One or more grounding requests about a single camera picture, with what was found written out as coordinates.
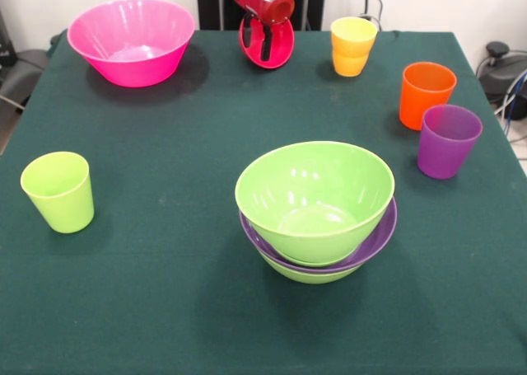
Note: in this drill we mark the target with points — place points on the yellow plastic cup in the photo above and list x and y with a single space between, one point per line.
350 67
354 39

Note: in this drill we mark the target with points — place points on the medium green plastic bowl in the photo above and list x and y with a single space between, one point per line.
313 277

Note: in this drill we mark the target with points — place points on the large green plastic bowl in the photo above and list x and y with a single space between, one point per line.
315 193

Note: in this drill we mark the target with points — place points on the orange plastic cup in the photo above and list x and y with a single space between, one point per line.
424 99

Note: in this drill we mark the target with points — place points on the purple plastic bowl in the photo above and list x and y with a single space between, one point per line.
383 231

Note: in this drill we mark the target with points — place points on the large pink plastic bowl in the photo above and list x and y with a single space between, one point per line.
131 66

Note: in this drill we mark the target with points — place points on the small crimson plastic bowl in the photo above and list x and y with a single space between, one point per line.
282 49

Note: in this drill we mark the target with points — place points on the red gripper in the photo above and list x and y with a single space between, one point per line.
263 4

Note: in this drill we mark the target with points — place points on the purple plastic cup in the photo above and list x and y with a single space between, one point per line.
446 152

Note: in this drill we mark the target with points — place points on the dark green tablecloth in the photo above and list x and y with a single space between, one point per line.
164 309

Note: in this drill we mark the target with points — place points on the lime green plastic cup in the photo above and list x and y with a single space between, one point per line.
57 198

